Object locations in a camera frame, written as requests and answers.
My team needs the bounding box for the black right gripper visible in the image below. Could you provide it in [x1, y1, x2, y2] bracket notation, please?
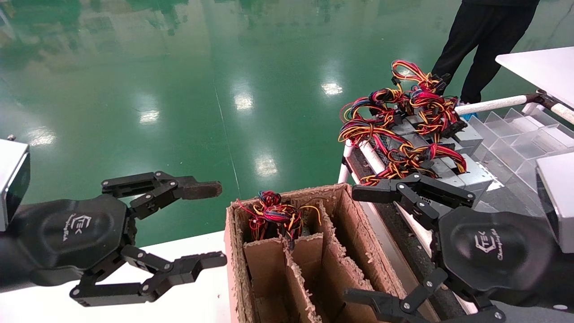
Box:
[343, 173, 566, 323]

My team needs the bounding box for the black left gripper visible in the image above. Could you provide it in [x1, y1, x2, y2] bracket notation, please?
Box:
[9, 171, 228, 307]

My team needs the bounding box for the grey power supply with cables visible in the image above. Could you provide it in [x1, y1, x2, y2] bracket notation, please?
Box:
[453, 153, 495, 202]
[391, 60, 451, 97]
[339, 90, 431, 148]
[404, 90, 484, 155]
[269, 203, 322, 246]
[359, 144, 469, 202]

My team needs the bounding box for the brown cardboard box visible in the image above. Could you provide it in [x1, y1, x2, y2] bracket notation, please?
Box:
[224, 183, 424, 323]

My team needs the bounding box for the white leg pipe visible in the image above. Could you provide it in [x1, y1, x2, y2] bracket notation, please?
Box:
[337, 144, 355, 184]

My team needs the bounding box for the cardboard divider insert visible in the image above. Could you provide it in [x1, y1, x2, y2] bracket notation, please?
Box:
[244, 202, 391, 323]

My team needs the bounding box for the clear acrylic divider tray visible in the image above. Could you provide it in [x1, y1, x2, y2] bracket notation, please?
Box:
[466, 108, 574, 216]

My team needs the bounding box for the black pipe joint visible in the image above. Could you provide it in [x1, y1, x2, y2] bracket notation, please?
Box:
[525, 90, 557, 110]

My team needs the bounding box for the white table board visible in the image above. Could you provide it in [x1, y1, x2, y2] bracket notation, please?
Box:
[496, 46, 574, 110]

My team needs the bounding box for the person in black trousers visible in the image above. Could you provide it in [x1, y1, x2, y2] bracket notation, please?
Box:
[431, 0, 541, 121]

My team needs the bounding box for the long white rail pipe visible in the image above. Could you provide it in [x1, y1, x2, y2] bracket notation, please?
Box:
[345, 139, 478, 314]

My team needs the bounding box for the wire bundle in box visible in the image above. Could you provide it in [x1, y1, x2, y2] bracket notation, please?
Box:
[237, 190, 283, 243]

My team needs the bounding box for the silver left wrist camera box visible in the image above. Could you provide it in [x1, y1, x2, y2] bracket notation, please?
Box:
[0, 138, 31, 231]

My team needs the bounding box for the white frame pipe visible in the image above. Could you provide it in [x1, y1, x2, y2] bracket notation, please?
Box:
[454, 94, 541, 116]
[549, 102, 574, 125]

